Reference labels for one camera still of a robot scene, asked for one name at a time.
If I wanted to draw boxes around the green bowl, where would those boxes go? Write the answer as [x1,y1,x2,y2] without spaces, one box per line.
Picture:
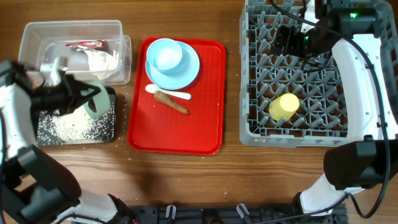
[83,80,111,120]

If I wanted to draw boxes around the white rice pile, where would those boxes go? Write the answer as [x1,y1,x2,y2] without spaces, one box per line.
[37,105,114,146]

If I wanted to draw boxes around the white napkin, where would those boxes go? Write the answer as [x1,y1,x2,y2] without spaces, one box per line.
[83,49,121,80]

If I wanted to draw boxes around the red snack wrapper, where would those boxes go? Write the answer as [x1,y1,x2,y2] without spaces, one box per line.
[65,40,106,49]

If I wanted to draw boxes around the yellow plastic cup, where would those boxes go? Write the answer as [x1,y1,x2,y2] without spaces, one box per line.
[269,93,300,121]

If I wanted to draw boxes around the light blue rice bowl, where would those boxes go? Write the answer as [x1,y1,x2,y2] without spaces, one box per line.
[146,38,183,72]

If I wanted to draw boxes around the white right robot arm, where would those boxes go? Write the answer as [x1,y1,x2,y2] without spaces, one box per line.
[272,1,397,217]

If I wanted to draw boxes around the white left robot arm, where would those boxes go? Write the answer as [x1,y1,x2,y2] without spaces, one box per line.
[1,60,140,223]

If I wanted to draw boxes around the black waste tray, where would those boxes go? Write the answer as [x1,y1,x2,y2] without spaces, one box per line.
[35,86,117,147]

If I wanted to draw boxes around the clear plastic waste bin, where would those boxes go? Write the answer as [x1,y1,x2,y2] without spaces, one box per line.
[18,20,132,85]

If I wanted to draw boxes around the grey plastic dishwasher rack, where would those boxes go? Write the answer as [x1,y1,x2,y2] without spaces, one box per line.
[239,0,398,147]

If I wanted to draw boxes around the white plastic spoon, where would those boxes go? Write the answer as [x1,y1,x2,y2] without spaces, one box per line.
[145,84,192,100]

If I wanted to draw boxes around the brown carrot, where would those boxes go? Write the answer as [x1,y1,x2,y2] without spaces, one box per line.
[154,91,189,114]

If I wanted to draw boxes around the red plastic tray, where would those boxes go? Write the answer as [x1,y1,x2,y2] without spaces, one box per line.
[127,37,226,156]

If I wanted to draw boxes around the light blue plate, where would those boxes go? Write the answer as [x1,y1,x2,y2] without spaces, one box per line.
[145,40,200,90]

